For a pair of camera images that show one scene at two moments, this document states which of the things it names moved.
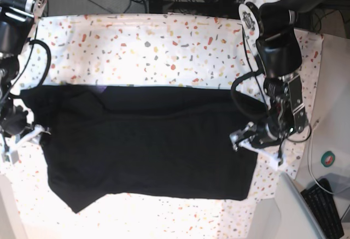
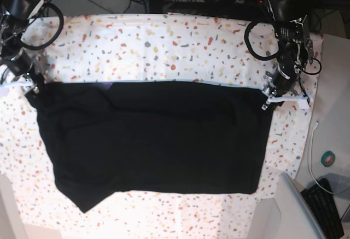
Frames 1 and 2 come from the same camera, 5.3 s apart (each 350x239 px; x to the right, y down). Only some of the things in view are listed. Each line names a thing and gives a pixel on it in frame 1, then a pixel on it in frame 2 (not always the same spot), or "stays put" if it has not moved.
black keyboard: [322, 204] stays put
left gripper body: [15, 120] to [22, 64]
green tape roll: [327, 158] stays put
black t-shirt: [181, 141] stays put
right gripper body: [267, 134] to [283, 79]
